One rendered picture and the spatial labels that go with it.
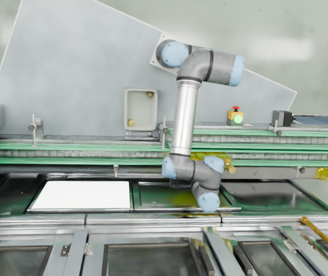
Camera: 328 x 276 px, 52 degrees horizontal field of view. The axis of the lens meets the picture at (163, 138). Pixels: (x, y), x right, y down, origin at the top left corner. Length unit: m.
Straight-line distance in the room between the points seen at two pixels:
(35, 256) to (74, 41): 1.10
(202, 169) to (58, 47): 1.07
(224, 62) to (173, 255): 0.71
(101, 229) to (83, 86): 0.84
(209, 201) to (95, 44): 1.06
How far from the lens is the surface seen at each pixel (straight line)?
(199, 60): 1.22
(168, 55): 1.62
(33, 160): 1.83
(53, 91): 1.91
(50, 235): 1.37
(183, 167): 1.18
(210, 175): 1.20
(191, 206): 1.48
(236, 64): 1.26
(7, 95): 1.97
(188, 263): 1.21
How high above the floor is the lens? 2.62
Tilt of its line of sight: 75 degrees down
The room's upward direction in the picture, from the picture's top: 153 degrees clockwise
